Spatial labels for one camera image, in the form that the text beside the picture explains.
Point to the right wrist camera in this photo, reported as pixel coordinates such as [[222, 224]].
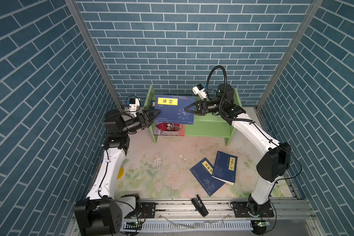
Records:
[[200, 91]]

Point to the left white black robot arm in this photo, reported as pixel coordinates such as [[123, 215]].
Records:
[[100, 214]]

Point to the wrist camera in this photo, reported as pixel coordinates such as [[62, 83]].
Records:
[[133, 105], [200, 91]]

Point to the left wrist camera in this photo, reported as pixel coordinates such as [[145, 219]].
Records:
[[133, 105]]

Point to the yellow pen cup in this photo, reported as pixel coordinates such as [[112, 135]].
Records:
[[121, 172]]

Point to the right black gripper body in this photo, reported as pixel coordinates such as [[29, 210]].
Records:
[[208, 107]]

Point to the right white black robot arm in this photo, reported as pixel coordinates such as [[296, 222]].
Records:
[[274, 158]]

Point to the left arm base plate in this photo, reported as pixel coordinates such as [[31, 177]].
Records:
[[147, 210]]

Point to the green wooden two-tier shelf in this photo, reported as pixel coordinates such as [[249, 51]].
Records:
[[204, 126]]

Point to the red Hamlet picture book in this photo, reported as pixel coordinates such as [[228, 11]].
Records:
[[169, 129]]

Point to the blue book yellow label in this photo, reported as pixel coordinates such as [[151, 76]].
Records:
[[224, 168]]

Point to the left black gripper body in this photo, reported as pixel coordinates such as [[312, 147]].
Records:
[[141, 123]]

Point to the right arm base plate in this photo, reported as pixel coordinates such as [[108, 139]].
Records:
[[252, 209]]

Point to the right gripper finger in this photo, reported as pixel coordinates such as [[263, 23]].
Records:
[[192, 111], [194, 106]]

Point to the black stapler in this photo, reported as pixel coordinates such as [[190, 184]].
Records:
[[199, 206]]

